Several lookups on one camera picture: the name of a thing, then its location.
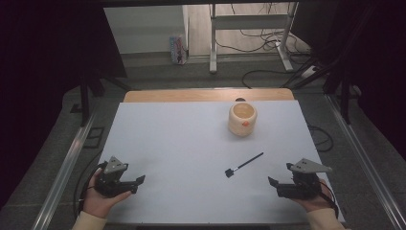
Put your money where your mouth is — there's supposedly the metal floor rail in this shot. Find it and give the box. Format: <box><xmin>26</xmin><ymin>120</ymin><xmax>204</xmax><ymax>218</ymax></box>
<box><xmin>31</xmin><ymin>109</ymin><xmax>100</xmax><ymax>230</ymax></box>
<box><xmin>325</xmin><ymin>93</ymin><xmax>406</xmax><ymax>230</ymax></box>

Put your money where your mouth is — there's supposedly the black brush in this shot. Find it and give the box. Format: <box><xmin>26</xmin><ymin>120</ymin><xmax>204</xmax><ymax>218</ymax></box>
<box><xmin>224</xmin><ymin>151</ymin><xmax>265</xmax><ymax>179</ymax></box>

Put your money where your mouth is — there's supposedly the cream cup with orange dot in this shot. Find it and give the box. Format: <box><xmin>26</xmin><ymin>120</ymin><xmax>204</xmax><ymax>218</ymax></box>
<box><xmin>227</xmin><ymin>101</ymin><xmax>259</xmax><ymax>138</ymax></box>

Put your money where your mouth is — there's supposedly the person's right hand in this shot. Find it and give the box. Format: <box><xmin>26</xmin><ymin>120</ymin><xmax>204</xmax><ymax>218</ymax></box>
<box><xmin>291</xmin><ymin>178</ymin><xmax>336</xmax><ymax>214</ymax></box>

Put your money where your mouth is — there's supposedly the white desk frame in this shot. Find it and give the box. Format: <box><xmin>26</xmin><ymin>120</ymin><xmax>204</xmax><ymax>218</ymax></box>
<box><xmin>208</xmin><ymin>2</ymin><xmax>300</xmax><ymax>75</ymax></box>

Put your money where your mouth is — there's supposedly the black floor cable loop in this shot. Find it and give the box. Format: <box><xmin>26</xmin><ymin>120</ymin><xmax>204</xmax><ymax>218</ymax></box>
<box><xmin>306</xmin><ymin>124</ymin><xmax>335</xmax><ymax>153</ymax></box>

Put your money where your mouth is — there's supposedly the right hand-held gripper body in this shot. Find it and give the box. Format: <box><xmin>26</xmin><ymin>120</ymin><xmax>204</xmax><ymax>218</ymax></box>
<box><xmin>276</xmin><ymin>157</ymin><xmax>333</xmax><ymax>201</ymax></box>

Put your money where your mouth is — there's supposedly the tangle of floor cables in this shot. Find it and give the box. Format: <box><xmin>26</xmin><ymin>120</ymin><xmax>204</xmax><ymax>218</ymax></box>
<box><xmin>214</xmin><ymin>3</ymin><xmax>312</xmax><ymax>65</ymax></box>

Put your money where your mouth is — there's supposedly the black curtain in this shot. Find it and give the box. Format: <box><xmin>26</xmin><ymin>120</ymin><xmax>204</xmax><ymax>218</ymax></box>
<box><xmin>291</xmin><ymin>0</ymin><xmax>406</xmax><ymax>161</ymax></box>
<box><xmin>0</xmin><ymin>0</ymin><xmax>128</xmax><ymax>210</ymax></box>

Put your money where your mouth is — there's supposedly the person's left hand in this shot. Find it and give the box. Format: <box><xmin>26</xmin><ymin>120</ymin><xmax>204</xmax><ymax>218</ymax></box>
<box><xmin>81</xmin><ymin>168</ymin><xmax>133</xmax><ymax>219</ymax></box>

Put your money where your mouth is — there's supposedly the black metal stand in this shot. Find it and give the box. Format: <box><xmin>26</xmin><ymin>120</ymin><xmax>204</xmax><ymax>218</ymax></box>
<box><xmin>69</xmin><ymin>72</ymin><xmax>132</xmax><ymax>127</ymax></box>
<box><xmin>281</xmin><ymin>57</ymin><xmax>363</xmax><ymax>126</ymax></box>

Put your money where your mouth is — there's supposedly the white table mat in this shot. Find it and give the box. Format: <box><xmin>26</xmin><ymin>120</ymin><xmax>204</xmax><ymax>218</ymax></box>
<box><xmin>95</xmin><ymin>100</ymin><xmax>347</xmax><ymax>225</ymax></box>

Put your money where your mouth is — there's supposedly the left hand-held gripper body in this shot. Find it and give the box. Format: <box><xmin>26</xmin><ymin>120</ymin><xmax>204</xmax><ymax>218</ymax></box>
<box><xmin>93</xmin><ymin>155</ymin><xmax>140</xmax><ymax>198</ymax></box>

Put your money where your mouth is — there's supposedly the black floor frame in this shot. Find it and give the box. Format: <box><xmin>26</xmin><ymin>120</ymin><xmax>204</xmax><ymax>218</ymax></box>
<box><xmin>82</xmin><ymin>126</ymin><xmax>106</xmax><ymax>150</ymax></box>

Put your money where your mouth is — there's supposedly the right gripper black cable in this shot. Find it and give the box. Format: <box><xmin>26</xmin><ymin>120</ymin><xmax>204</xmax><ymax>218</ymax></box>
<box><xmin>319</xmin><ymin>182</ymin><xmax>340</xmax><ymax>219</ymax></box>

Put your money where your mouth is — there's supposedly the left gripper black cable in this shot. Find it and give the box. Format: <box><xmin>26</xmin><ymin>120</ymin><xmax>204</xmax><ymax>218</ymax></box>
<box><xmin>73</xmin><ymin>161</ymin><xmax>109</xmax><ymax>221</ymax></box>

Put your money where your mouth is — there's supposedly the white power strip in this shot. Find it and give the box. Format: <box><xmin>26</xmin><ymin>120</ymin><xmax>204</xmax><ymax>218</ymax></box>
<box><xmin>300</xmin><ymin>64</ymin><xmax>321</xmax><ymax>80</ymax></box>

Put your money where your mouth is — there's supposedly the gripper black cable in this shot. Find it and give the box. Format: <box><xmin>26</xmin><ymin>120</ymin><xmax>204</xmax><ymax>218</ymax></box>
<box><xmin>73</xmin><ymin>161</ymin><xmax>109</xmax><ymax>221</ymax></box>
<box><xmin>319</xmin><ymin>182</ymin><xmax>340</xmax><ymax>219</ymax></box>

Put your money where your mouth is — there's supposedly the wooden table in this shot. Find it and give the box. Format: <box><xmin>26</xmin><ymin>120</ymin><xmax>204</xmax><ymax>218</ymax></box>
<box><xmin>123</xmin><ymin>87</ymin><xmax>296</xmax><ymax>104</ymax></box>

